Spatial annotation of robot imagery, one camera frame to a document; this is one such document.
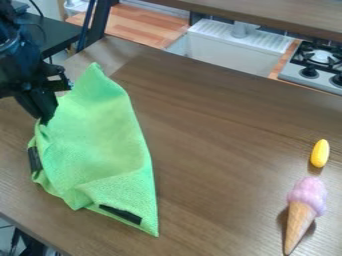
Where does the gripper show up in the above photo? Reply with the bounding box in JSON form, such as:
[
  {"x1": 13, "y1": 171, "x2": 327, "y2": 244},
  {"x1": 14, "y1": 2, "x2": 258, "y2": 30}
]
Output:
[{"x1": 0, "y1": 62, "x2": 75, "y2": 126}]

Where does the green cloth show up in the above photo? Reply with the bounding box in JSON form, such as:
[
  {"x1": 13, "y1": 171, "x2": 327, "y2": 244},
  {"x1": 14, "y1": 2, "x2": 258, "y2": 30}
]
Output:
[{"x1": 26, "y1": 61, "x2": 161, "y2": 238}]

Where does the black desk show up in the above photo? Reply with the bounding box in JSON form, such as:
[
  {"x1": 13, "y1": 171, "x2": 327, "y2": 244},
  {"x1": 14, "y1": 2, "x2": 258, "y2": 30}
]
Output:
[{"x1": 10, "y1": 0, "x2": 121, "y2": 58}]

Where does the white toy sink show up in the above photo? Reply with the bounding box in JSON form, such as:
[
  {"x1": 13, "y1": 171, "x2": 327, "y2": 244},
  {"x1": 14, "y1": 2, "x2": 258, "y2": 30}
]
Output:
[{"x1": 164, "y1": 17, "x2": 297, "y2": 78}]

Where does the wooden table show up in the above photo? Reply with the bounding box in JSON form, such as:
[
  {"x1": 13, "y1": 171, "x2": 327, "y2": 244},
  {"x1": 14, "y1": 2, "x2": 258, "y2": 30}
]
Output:
[{"x1": 140, "y1": 0, "x2": 342, "y2": 43}]

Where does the toy stove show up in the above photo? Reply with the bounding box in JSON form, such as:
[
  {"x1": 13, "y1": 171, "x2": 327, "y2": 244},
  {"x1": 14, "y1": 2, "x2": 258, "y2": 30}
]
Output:
[{"x1": 276, "y1": 39, "x2": 342, "y2": 97}]

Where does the yellow toy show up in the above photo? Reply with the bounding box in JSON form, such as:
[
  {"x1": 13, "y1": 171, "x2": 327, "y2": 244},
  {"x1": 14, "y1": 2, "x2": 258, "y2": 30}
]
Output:
[{"x1": 308, "y1": 138, "x2": 332, "y2": 169}]

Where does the pink toy ice cream cone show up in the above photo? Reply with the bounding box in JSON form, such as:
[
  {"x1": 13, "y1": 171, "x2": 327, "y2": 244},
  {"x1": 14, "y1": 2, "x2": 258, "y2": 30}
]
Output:
[{"x1": 281, "y1": 176, "x2": 329, "y2": 256}]

